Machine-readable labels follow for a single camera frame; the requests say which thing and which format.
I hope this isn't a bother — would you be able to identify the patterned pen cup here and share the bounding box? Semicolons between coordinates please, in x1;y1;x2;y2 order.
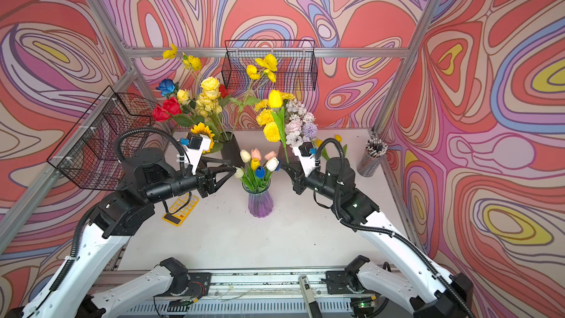
357;134;388;178

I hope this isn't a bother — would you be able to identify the purple glass tulip vase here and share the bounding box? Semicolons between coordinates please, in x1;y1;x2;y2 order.
242;181;274;218

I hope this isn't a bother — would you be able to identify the black wire basket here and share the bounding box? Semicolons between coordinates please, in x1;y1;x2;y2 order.
47;86;156;191
222;38;318;93

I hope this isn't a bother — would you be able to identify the yellow calculator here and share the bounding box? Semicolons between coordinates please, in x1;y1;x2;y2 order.
162;193;200;227

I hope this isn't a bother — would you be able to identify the tool on front rail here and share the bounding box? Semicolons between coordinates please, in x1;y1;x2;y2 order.
298;275;322;318

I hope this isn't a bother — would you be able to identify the sunflower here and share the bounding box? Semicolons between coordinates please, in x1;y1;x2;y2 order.
191;122;216;153

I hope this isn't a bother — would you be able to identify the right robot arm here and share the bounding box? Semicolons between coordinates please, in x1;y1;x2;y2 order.
281;138;474;317

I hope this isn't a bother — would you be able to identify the black vase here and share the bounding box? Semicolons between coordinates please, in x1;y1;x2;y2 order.
220;132;244;167

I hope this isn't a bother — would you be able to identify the blue tulip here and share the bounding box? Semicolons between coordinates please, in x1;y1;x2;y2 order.
255;166;266;179

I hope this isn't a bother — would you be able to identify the tulip bunch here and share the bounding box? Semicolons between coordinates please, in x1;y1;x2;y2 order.
235;149;280;194

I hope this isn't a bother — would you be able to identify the mixed rose bouquet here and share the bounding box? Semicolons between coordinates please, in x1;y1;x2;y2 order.
152;44;228;144

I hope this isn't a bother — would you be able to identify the yellow and lilac bouquet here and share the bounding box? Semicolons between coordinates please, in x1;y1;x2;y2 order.
246;54;319;148

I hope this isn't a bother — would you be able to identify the red grey glass vase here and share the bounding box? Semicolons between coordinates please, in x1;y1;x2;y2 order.
278;143;295;163

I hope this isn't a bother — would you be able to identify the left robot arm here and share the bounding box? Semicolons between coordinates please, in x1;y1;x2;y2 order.
6;127;236;317

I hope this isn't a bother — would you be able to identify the back black wire basket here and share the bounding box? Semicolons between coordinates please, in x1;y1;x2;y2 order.
222;38;318;93

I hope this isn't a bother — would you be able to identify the left black wire basket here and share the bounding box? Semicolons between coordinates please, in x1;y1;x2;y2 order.
47;86;156;191

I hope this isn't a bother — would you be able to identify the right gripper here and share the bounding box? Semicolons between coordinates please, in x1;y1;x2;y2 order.
282;161;341;203

